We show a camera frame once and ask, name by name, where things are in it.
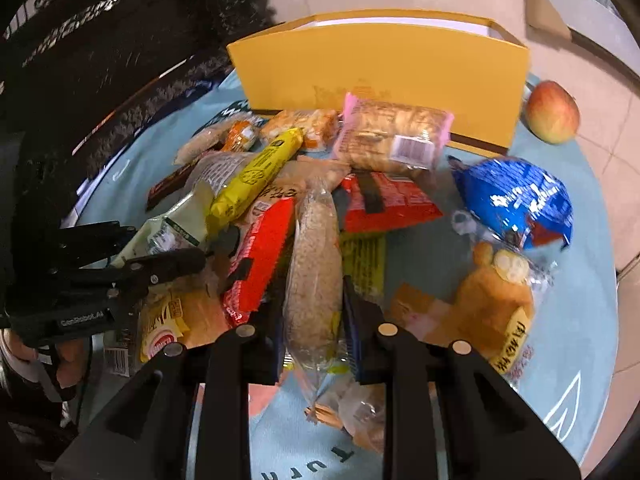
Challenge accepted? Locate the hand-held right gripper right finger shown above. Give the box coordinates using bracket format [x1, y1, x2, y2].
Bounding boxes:
[341, 276, 582, 480]

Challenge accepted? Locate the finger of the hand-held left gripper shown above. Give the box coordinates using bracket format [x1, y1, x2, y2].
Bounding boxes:
[107, 248, 207, 292]
[56, 220, 138, 267]

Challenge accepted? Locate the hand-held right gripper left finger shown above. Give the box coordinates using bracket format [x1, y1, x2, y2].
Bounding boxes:
[52, 302, 287, 480]

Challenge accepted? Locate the green and cream packet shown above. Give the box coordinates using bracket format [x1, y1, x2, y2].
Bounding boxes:
[111, 181, 215, 269]

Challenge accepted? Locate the clear nut bar packet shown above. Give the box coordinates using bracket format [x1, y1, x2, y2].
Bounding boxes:
[304, 374, 387, 453]

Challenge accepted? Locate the long clear grain bar packet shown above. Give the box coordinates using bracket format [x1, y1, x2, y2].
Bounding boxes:
[281, 187, 351, 401]

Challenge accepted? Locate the yellow cardboard box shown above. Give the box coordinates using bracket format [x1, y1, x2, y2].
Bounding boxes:
[226, 8, 531, 157]

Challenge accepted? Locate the person's left hand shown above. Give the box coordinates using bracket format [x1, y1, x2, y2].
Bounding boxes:
[0, 332, 92, 403]

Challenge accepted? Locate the yellow bread packet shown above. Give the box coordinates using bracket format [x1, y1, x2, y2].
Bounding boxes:
[136, 284, 232, 364]

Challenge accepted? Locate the light orange wrapper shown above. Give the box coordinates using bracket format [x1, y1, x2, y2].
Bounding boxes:
[387, 282, 452, 347]

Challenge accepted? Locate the yellow packet with black print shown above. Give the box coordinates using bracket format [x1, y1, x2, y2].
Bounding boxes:
[340, 232, 388, 306]

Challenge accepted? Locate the brown chocolate bar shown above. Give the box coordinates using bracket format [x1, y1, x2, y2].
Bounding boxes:
[145, 159, 202, 212]

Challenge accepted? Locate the long red snack packet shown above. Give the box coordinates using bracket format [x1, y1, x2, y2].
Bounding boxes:
[222, 197, 297, 327]

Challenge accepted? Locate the light blue printed blanket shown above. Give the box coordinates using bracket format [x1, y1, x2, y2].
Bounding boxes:
[64, 67, 622, 480]

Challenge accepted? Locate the clear packet with white label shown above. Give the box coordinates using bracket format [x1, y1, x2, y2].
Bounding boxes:
[192, 152, 261, 198]

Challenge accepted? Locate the yellow snack bar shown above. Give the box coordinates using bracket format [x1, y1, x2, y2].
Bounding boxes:
[209, 127, 306, 235]

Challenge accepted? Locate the small clear grain packet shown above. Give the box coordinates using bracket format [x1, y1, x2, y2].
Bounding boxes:
[173, 125, 236, 167]

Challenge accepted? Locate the wide red snack packet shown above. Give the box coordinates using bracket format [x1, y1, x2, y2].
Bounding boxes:
[339, 170, 444, 234]

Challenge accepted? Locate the bear-shaped bread packet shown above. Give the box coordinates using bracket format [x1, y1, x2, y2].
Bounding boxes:
[452, 210, 557, 377]

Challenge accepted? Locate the orange and white snack packet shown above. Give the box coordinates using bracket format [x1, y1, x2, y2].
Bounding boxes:
[221, 119, 259, 154]

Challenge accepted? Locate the beige grain packet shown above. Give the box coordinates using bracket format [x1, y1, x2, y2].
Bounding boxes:
[267, 156, 352, 202]

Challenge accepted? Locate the black carved furniture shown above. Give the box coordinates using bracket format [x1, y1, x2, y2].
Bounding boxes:
[0, 0, 281, 281]

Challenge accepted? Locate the orange rice cracker packet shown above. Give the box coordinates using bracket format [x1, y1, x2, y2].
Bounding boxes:
[259, 109, 339, 154]

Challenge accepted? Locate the pink cracker packet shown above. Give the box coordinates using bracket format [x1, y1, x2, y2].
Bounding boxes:
[332, 92, 455, 182]

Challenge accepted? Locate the blue snack bag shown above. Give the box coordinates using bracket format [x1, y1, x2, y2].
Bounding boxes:
[449, 156, 575, 252]

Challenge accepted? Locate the red apple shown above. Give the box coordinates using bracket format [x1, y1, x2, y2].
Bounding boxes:
[523, 80, 581, 144]

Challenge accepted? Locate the cardboard corner protector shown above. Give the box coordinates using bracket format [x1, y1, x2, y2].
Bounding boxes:
[525, 0, 572, 42]

